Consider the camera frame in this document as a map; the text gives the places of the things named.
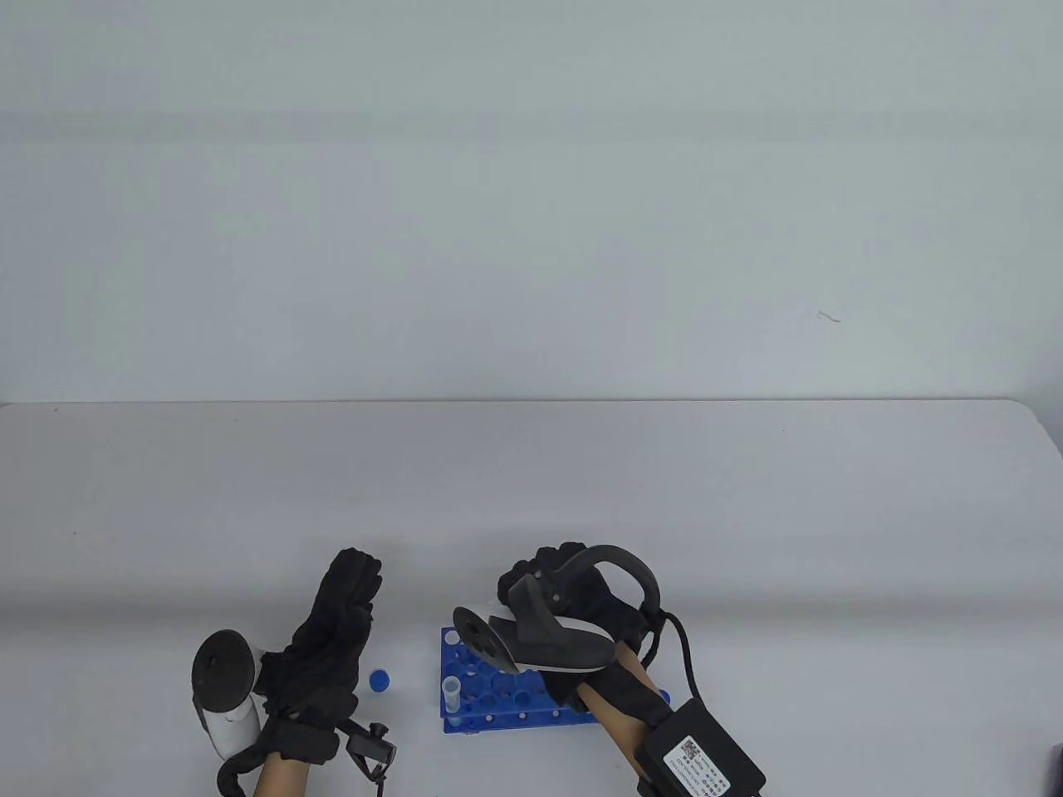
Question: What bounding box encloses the person's right hand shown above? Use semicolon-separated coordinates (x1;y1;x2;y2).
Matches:
496;541;674;731

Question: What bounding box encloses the person's left hand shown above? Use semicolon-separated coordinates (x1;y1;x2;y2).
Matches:
254;548;383;765

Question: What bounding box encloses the blue test tube rack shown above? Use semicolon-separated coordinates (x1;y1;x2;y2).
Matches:
440;627;603;736

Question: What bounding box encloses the person's right forearm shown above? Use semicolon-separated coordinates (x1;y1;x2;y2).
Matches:
577;652;665;773

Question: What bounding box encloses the person's left forearm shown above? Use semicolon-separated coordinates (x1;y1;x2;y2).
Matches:
252;757;312;797

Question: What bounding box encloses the black labelled box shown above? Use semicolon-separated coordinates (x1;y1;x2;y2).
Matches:
635;699;767;797

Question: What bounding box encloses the black cable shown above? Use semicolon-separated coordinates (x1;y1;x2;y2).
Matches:
660;610;707;707

